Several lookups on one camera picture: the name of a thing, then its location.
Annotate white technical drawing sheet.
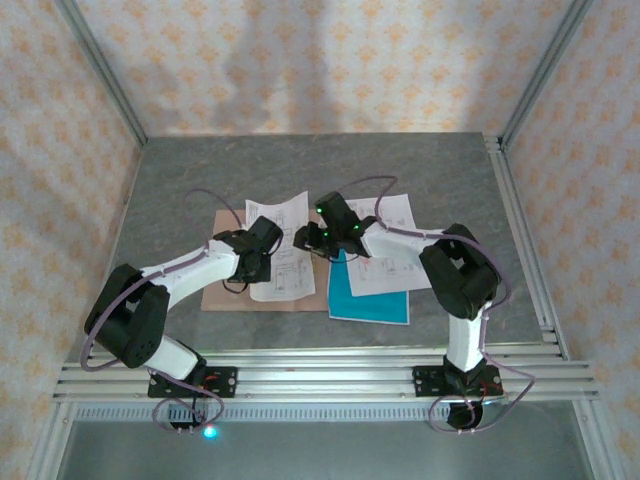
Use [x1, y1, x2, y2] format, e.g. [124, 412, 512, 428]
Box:
[343, 193, 432, 298]
[244, 189, 317, 304]

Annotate brown paper folder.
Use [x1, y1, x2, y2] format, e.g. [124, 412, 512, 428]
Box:
[200, 207, 327, 314]

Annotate blue printed file sheet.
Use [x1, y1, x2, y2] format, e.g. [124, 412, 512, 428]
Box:
[327, 248, 411, 327]

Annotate grey metal panel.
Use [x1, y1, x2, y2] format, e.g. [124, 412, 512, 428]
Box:
[59, 420, 591, 480]

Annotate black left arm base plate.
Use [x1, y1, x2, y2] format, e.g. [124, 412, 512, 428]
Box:
[147, 366, 238, 400]

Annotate aluminium mounting rail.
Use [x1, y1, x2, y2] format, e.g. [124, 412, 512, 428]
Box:
[52, 348, 600, 402]

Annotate aluminium side rail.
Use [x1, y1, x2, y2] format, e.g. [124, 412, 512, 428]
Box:
[482, 132, 569, 361]

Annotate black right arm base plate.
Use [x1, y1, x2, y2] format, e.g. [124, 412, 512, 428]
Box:
[411, 366, 504, 399]

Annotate slotted grey cable duct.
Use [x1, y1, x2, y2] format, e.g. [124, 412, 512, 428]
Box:
[74, 405, 576, 424]

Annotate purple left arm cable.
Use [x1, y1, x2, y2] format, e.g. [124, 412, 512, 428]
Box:
[81, 187, 252, 437]

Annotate aluminium frame post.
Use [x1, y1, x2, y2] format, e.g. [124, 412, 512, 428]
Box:
[498, 0, 595, 149]
[58, 0, 150, 148]

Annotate aluminium frame leg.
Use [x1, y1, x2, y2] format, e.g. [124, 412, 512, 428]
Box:
[31, 399, 76, 480]
[572, 399, 609, 480]

